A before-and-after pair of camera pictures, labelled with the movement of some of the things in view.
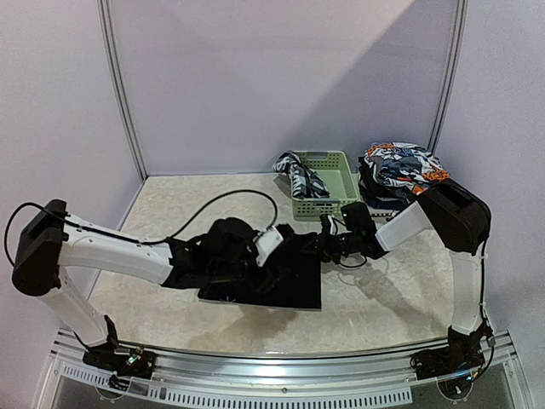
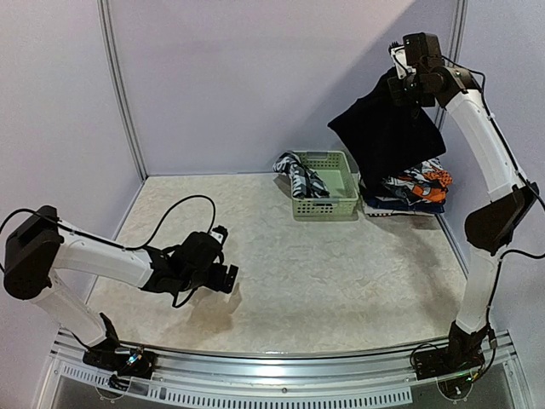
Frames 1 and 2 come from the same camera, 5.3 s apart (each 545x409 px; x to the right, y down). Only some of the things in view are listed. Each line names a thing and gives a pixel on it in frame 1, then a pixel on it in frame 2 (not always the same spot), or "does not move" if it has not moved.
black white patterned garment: (306, 184) does not move
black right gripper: (329, 240) to (398, 88)
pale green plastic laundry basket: (333, 167) does not move
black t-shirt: (290, 278) to (384, 135)
